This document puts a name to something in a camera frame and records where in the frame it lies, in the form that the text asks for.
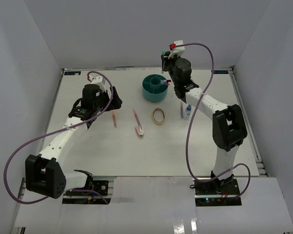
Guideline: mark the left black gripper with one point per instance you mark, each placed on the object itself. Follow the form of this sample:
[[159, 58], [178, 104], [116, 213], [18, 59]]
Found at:
[[115, 103]]

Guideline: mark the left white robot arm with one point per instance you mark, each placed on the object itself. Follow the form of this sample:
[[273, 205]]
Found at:
[[43, 172]]

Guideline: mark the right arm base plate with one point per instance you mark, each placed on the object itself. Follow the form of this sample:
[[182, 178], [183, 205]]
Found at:
[[206, 195]]

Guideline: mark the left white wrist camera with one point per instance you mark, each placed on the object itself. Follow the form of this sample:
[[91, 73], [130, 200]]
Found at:
[[98, 80]]

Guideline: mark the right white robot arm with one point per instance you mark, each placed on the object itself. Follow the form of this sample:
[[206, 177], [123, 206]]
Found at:
[[228, 125]]

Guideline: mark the teal round desk organizer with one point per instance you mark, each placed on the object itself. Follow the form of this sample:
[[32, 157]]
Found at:
[[153, 89]]

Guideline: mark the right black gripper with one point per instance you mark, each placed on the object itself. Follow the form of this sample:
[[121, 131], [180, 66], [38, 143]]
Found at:
[[166, 61]]

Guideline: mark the brown highlighter orange tip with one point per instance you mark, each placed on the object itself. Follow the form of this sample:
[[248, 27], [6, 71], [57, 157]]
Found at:
[[114, 119]]

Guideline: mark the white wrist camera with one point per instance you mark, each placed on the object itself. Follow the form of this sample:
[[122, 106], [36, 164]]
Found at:
[[176, 48], [98, 80]]

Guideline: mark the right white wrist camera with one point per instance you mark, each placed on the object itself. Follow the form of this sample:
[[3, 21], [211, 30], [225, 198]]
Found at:
[[176, 48]]

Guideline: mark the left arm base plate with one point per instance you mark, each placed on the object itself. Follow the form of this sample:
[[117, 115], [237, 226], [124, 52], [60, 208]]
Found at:
[[99, 192]]

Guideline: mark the masking tape roll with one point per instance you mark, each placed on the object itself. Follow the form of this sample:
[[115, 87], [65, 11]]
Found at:
[[158, 116]]

